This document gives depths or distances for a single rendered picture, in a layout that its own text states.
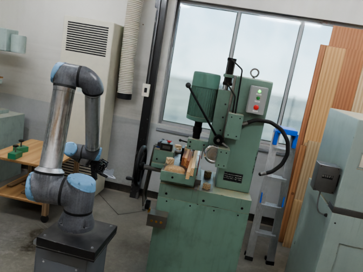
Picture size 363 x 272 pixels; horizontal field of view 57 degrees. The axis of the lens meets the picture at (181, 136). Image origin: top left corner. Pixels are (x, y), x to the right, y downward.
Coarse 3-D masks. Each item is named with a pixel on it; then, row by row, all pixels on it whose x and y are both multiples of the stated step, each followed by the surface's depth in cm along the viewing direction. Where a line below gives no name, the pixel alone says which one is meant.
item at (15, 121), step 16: (0, 32) 324; (16, 32) 336; (0, 48) 327; (16, 48) 327; (0, 80) 348; (0, 112) 351; (16, 112) 372; (0, 128) 339; (16, 128) 363; (0, 144) 344; (0, 160) 349; (0, 176) 354
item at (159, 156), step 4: (156, 148) 224; (156, 152) 223; (160, 152) 223; (164, 152) 223; (168, 152) 222; (172, 152) 222; (156, 156) 224; (160, 156) 223; (164, 156) 223; (168, 156) 223; (172, 156) 223; (152, 160) 225; (156, 160) 224; (160, 160) 224; (164, 160) 224
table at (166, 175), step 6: (174, 156) 235; (180, 156) 238; (156, 162) 224; (174, 162) 220; (180, 162) 223; (162, 168) 204; (186, 168) 212; (162, 174) 202; (168, 174) 201; (174, 174) 201; (180, 174) 200; (168, 180) 202; (174, 180) 202; (180, 180) 201; (186, 180) 201; (192, 180) 200
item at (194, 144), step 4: (188, 140) 220; (192, 140) 220; (196, 140) 220; (200, 140) 220; (204, 140) 222; (208, 140) 224; (188, 144) 221; (192, 144) 220; (196, 144) 220; (200, 144) 220; (204, 144) 220; (188, 148) 221; (192, 148) 221; (196, 148) 221; (200, 148) 221; (204, 148) 220
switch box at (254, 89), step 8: (256, 88) 196; (264, 88) 196; (248, 96) 202; (256, 96) 197; (264, 96) 196; (248, 104) 198; (256, 104) 198; (264, 104) 198; (248, 112) 199; (256, 112) 199
